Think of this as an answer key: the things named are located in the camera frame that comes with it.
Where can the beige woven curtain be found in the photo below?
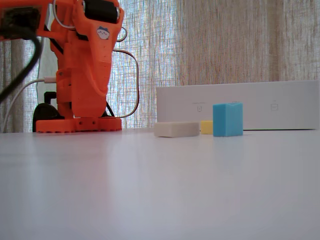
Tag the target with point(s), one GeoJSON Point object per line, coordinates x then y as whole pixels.
{"type": "Point", "coordinates": [200, 37]}

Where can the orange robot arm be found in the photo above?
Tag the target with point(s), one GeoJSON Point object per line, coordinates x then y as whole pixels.
{"type": "Point", "coordinates": [80, 102]}

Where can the black table clamp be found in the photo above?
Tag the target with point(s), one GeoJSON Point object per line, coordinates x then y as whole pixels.
{"type": "Point", "coordinates": [45, 112]}

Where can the white foam cuboid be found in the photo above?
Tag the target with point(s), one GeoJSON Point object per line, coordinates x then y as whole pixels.
{"type": "Point", "coordinates": [175, 129]}

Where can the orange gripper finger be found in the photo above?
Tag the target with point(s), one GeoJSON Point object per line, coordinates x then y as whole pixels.
{"type": "Point", "coordinates": [101, 62]}

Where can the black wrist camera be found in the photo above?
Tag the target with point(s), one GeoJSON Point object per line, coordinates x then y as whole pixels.
{"type": "Point", "coordinates": [17, 20]}

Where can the white cardboard box bin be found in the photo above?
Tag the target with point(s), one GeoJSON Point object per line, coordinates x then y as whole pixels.
{"type": "Point", "coordinates": [275, 112]}

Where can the yellow foam cuboid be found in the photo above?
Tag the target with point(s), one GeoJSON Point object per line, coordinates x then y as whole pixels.
{"type": "Point", "coordinates": [206, 127]}

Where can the blue foam cuboid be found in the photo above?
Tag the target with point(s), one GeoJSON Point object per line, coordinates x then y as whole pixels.
{"type": "Point", "coordinates": [227, 120]}

